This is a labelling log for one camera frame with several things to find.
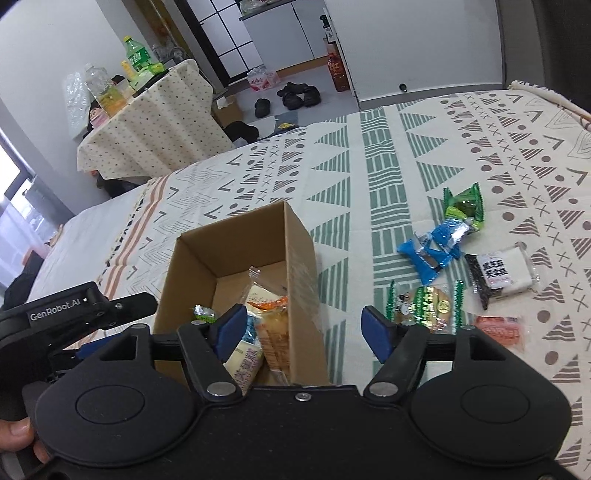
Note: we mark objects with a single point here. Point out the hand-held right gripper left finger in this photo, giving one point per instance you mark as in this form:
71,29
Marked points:
228,334

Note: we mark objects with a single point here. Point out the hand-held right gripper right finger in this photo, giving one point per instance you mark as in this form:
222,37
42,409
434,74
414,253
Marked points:
379,334

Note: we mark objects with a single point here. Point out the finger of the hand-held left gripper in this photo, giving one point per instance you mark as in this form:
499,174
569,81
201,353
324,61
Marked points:
138,304
90,350

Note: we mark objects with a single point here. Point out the small light green snack packet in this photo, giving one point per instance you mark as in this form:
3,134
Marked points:
205,314

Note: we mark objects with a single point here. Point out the long purple snack packet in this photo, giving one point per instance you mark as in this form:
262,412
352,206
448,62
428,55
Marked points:
244,369

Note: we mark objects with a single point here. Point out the orange bread packet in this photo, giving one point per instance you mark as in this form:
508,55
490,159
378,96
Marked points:
272,323

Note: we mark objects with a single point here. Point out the green and yellow snack packet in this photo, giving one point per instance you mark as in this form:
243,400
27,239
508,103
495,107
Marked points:
425,307

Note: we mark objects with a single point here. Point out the blue snack packet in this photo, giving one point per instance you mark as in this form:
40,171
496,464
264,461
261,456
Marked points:
455,230
427,258

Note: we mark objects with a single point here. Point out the brown cardboard box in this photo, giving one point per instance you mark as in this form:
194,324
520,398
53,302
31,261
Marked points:
277,244

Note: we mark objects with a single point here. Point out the pink red snack packet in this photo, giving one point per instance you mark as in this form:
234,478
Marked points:
501,330

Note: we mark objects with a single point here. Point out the white and black snack packet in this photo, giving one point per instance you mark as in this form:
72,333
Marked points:
501,274

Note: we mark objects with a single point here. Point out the dark green snack packet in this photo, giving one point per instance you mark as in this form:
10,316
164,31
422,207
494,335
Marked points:
461,197
464,219

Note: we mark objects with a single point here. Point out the person's left hand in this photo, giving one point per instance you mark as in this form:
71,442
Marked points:
16,436

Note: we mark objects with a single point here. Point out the white bed sheet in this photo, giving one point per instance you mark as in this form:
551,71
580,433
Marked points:
83,240

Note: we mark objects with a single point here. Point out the round table with dotted cloth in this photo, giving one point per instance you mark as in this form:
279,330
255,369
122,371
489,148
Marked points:
152,124

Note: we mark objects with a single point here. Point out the patterned bed blanket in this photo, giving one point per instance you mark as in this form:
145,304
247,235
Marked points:
392,152

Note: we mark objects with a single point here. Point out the cartoon figure doll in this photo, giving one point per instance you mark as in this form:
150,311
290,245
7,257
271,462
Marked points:
98,119

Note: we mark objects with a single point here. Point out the black bag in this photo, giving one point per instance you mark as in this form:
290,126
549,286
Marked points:
242,133

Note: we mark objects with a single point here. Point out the clear plastic wrapped board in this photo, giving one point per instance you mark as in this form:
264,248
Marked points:
76,101

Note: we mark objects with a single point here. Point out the clear bottle with yellow drink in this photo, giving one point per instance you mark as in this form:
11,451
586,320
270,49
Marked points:
106,94

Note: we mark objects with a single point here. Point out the small cardboard box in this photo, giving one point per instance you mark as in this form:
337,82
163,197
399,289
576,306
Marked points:
228,110

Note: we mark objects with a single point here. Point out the black slipper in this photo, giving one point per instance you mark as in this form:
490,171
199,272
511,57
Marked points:
302,99
295,89
262,107

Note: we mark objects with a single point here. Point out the green tissue pack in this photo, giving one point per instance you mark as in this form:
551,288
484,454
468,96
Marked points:
152,70

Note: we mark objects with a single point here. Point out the small yellow bottle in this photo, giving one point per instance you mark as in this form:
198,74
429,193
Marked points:
128,69

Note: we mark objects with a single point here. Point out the green soda bottle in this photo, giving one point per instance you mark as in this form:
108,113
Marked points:
137,55

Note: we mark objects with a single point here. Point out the red plastic bag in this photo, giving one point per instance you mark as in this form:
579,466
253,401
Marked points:
263,79

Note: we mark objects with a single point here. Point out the red drink bottle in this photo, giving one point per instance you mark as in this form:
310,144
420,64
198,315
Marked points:
338,69

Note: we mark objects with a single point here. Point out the frosted sliding door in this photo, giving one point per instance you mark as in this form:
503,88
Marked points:
221,37

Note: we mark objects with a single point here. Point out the grey kitchen cabinet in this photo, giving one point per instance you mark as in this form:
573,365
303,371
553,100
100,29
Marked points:
286,37

